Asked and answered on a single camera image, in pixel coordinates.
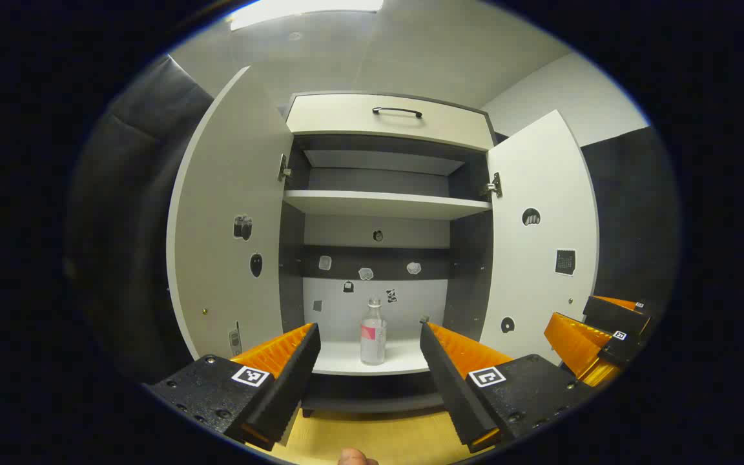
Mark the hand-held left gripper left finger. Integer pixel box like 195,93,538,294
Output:
143,322,322,451

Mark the ceiling light panel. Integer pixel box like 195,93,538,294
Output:
229,0,385,32

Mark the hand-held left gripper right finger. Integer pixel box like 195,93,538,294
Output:
418,316,595,454

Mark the clear plastic bottle red label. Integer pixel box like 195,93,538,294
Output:
360,297,388,366

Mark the white cabinet drawer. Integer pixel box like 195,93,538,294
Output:
285,92,496,152

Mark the white cabinet door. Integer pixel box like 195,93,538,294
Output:
165,66,294,361
479,110,600,366

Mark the white cabinet shelf board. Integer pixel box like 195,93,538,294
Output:
311,338,431,377
282,189,493,221

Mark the grey white cabinet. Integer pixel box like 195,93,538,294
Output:
278,90,499,417

